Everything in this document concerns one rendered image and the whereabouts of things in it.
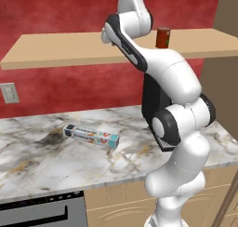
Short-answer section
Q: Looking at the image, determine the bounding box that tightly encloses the light wooden cupboard door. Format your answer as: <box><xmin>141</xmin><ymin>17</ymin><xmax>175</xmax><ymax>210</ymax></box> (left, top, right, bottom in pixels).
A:
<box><xmin>86</xmin><ymin>183</ymin><xmax>234</xmax><ymax>227</ymax></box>

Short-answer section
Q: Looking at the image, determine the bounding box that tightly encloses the grey dishwasher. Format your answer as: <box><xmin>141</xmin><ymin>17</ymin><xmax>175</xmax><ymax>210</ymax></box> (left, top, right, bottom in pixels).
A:
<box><xmin>0</xmin><ymin>191</ymin><xmax>88</xmax><ymax>227</ymax></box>

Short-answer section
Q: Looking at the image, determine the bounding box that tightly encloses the light wooden drawer front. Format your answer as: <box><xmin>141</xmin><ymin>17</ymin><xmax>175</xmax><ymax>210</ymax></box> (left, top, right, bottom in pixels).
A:
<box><xmin>83</xmin><ymin>166</ymin><xmax>238</xmax><ymax>212</ymax></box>

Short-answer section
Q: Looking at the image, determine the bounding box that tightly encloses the light wooden shelf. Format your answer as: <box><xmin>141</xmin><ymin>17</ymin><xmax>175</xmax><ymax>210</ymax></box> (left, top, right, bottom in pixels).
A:
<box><xmin>0</xmin><ymin>28</ymin><xmax>238</xmax><ymax>71</ymax></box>

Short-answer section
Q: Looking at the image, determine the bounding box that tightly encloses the tall brown cabinet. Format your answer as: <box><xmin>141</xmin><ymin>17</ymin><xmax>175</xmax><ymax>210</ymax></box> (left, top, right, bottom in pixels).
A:
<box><xmin>199</xmin><ymin>0</ymin><xmax>238</xmax><ymax>141</ymax></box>

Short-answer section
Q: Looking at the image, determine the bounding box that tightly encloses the long printed foil box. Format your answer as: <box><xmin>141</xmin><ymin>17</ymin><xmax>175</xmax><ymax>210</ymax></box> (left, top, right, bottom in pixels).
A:
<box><xmin>62</xmin><ymin>124</ymin><xmax>121</xmax><ymax>150</ymax></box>

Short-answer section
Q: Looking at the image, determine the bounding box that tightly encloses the red food can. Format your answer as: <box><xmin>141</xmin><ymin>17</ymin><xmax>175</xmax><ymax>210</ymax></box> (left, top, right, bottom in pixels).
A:
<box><xmin>155</xmin><ymin>26</ymin><xmax>172</xmax><ymax>49</ymax></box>

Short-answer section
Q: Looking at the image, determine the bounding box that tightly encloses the black dishwasher handle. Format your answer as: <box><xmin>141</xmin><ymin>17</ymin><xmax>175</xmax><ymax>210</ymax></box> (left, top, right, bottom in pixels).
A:
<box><xmin>0</xmin><ymin>205</ymin><xmax>69</xmax><ymax>227</ymax></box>

